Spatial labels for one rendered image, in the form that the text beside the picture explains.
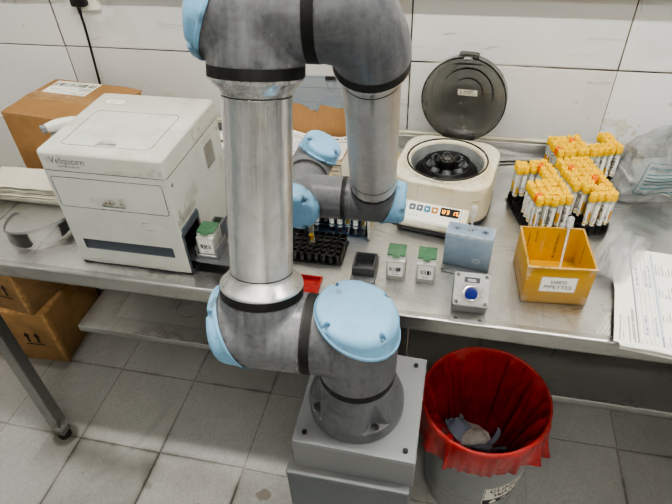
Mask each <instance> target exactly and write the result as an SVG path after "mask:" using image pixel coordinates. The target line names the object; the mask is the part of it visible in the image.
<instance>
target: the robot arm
mask: <svg viewBox="0 0 672 504"><path fill-rule="evenodd" d="M182 25H183V34H184V39H185V40H186V41H187V44H186V46H187V48H188V50H189V52H190V53H191V55H192V56H194V57H195V58H198V59H199V60H201V61H205V63H206V78H207V79H208V80H209V81H210V82H211V83H212V84H213V85H214V86H215V87H216V88H217V89H218V90H219V92H220V95H221V113H222V132H223V151H224V169H225V188H226V209H227V226H228V244H229V263H230V270H229V271H228V272H227V273H225V274H224V275H223V276H222V278H221V279H220V284H219V285H218V286H216V287H215V288H214V289H213V291H212V293H211V295H210V297H209V300H208V305H207V312H208V316H207V317H206V333H207V339H208V343H209V346H210V349H211V351H212V353H213V355H214V356H215V357H216V358H217V359H218V360H219V361H220V362H222V363H224V364H228V365H234V366H238V367H240V368H243V369H251V368H255V369H263V370H271V371H280V372H288V373H296V374H305V375H314V376H315V377H314V379H313V381H312V384H311V388H310V408H311V412H312V415H313V418H314V420H315V422H316V423H317V425H318V426H319V427H320V428H321V430H322V431H324V432H325V433H326V434H327V435H329V436H330V437H332V438H334V439H336V440H338V441H341V442H344V443H348V444H367V443H371V442H375V441H377V440H379V439H382V438H383V437H385V436H386V435H388V434H389V433H390V432H391V431H392V430H393V429H394V428H395V427H396V426H397V424H398V422H399V421H400V418H401V416H402V413H403V407H404V390H403V386H402V383H401V380H400V378H399V377H398V374H397V372H396V366H397V356H398V347H399V345H400V340H401V330H400V318H399V313H398V310H397V307H396V305H395V304H394V302H393V301H392V299H390V298H389V297H388V296H387V294H386V293H385V292H384V291H382V290H381V289H380V288H378V287H376V286H374V285H372V284H370V283H367V282H363V281H358V280H343V281H338V282H336V285H334V286H333V285H329V286H327V287H326V288H324V289H323V290H322V291H321V293H310V292H304V290H303V289H304V282H303V277H302V276H301V274H300V273H299V272H298V271H296V270H295V269H294V268H293V244H294V242H295V241H296V239H297V236H298V234H299V233H300V231H301V230H302V229H303V228H306V227H310V226H312V225H313V224H314V223H315V222H316V220H317V219H318V218H330V219H345V220H346V219H347V220H358V221H369V222H379V223H380V224H384V223H401V222H402V221H403V220H404V218H405V209H406V199H407V187H408V185H407V183H406V182H405V181H401V180H397V179H396V177H397V158H398V140H399V121H400V103H401V84H402V83H403V82H404V81H405V80H406V79H407V77H408V75H409V73H410V69H411V60H412V42H411V35H410V30H409V26H408V23H407V20H406V17H405V15H404V12H403V10H402V8H401V6H400V4H399V1H398V0H183V7H182ZM306 64H316V65H321V64H326V65H330V66H332V68H333V73H334V76H335V78H336V80H337V81H338V82H339V83H340V84H341V85H342V88H343V100H344V113H345V125H346V137H347V149H348V162H349V174H350V177H349V176H335V175H329V174H330V172H331V170H332V168H333V166H334V165H336V163H337V162H336V161H337V160H338V158H339V156H340V154H341V148H340V146H339V144H338V142H337V141H336V140H335V139H334V138H333V137H332V136H331V135H329V134H327V133H325V132H323V131H319V130H312V131H309V132H307V133H306V135H305V136H304V138H303V139H302V141H301V142H299V144H298V145H299V146H298V148H297V149H296V151H295V153H294V155H293V93H294V91H295V90H296V89H297V88H298V87H299V86H300V85H301V84H302V82H303V81H304V80H305V76H306Z"/></svg>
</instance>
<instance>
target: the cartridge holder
mask: <svg viewBox="0 0 672 504"><path fill-rule="evenodd" d="M379 261H380V256H378V254H377V253H367V252H358V251H356V253H355V257H354V261H353V264H352V272H351V276H350V279H349V280H358V281H363V282H367V283H370V284H372V285H374V284H375V279H376V274H377V270H378V265H379Z"/></svg>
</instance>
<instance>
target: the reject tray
mask: <svg viewBox="0 0 672 504"><path fill-rule="evenodd" d="M301 276H302V277H303V282H304V289H303V290H304V292H310V293H318V292H319V289H320V286H321V283H322V280H323V276H314V275H306V274H301Z"/></svg>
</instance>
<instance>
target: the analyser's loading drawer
mask: <svg viewBox="0 0 672 504"><path fill-rule="evenodd" d="M225 235H226V234H224V235H223V237H222V238H221V240H220V242H219V244H218V245H217V247H216V249H215V255H216V256H212V255H203V254H200V253H199V249H198V245H197V241H196V240H194V239H185V240H186V244H187V248H188V251H189V255H190V258H191V261H192V262H200V263H209V264H217V265H225V266H230V263H229V244H228V243H227V240H226V236H225Z"/></svg>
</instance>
